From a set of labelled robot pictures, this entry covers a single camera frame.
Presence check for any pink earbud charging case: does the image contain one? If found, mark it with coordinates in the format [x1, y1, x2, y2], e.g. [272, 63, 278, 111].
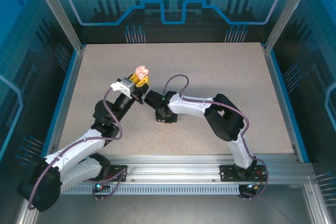
[134, 65, 150, 78]

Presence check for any blue table edge trim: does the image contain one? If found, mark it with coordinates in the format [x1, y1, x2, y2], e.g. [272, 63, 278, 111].
[41, 49, 81, 156]

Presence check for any left LED circuit board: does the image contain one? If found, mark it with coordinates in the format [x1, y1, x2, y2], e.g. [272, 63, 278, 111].
[94, 181, 110, 192]

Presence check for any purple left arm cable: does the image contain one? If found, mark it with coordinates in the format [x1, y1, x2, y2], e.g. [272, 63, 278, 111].
[27, 87, 124, 211]

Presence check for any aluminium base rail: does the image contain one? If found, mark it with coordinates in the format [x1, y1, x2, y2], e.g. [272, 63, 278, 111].
[51, 153, 314, 184]

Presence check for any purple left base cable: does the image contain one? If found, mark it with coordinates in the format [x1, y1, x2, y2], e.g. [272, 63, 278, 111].
[86, 165, 129, 201]

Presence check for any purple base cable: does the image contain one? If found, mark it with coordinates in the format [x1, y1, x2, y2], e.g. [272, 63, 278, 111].
[237, 171, 270, 201]
[86, 165, 129, 201]

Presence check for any perforated metal cable duct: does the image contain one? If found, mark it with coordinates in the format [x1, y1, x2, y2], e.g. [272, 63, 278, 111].
[61, 184, 254, 196]

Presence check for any aluminium frame post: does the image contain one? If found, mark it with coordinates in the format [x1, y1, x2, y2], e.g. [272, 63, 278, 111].
[28, 0, 86, 53]
[263, 0, 308, 54]

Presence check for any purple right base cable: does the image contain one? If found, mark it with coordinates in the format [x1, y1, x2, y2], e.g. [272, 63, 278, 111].
[237, 171, 270, 201]

